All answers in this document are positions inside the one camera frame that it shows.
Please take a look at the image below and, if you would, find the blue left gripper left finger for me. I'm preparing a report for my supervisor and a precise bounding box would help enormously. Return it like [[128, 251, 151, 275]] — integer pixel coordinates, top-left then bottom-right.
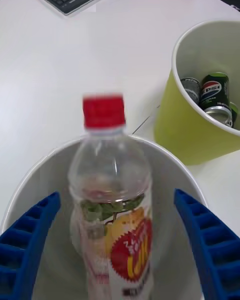
[[0, 191, 61, 300]]

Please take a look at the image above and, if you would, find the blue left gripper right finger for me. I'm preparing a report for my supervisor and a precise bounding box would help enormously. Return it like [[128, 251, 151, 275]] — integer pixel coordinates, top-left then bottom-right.
[[174, 188, 240, 300]]

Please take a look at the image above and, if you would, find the clear bottle with red cap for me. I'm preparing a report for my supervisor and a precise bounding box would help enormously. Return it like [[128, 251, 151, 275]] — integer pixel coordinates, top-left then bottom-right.
[[66, 93, 155, 300]]

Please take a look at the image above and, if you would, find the grey plastic bin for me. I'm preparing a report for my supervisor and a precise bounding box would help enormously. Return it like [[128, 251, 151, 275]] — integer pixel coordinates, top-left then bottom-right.
[[0, 134, 210, 300]]

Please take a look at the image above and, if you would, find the yellow-green plastic bin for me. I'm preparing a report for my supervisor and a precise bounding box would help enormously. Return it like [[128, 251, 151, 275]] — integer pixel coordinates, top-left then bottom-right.
[[153, 19, 240, 167]]

